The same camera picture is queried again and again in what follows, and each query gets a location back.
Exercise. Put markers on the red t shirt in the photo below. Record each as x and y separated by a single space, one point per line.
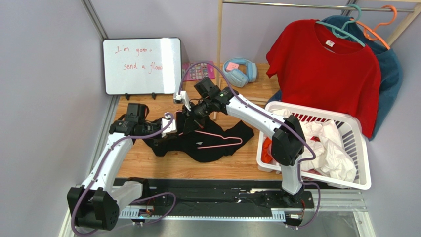
316 69

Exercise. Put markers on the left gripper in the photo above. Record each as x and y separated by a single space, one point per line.
163 135

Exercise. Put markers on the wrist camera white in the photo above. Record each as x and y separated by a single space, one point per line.
168 124
182 98

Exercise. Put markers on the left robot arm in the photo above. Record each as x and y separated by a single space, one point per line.
94 205

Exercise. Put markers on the dark teal t shirt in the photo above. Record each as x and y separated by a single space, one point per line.
390 68

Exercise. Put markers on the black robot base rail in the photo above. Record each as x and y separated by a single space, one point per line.
222 200

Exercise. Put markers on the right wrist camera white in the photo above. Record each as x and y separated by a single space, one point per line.
182 98

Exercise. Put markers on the orange garment in basket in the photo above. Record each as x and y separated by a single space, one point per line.
266 152

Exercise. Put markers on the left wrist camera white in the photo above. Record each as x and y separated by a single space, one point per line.
168 124

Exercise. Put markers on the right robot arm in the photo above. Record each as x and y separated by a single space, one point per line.
287 139

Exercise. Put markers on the white laundry basket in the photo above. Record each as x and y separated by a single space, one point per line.
353 141

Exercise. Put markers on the black t shirt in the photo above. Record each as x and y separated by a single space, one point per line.
202 156

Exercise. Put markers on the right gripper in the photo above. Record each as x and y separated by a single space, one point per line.
191 117

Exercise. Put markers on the light blue headphones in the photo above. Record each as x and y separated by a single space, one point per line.
240 71

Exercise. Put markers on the wooden clothes rack frame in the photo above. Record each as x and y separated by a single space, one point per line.
405 23

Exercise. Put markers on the whiteboard with red writing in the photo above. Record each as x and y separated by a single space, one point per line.
142 66

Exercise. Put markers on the pink sticker card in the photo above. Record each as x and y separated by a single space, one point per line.
198 72

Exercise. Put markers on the pink wire hanger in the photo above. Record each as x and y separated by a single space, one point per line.
212 136

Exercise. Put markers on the white crumpled garment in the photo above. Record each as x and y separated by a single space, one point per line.
331 159

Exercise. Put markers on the metal hanging rod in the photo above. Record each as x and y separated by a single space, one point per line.
327 7

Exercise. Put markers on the pink garment in basket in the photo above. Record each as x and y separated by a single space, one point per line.
276 151

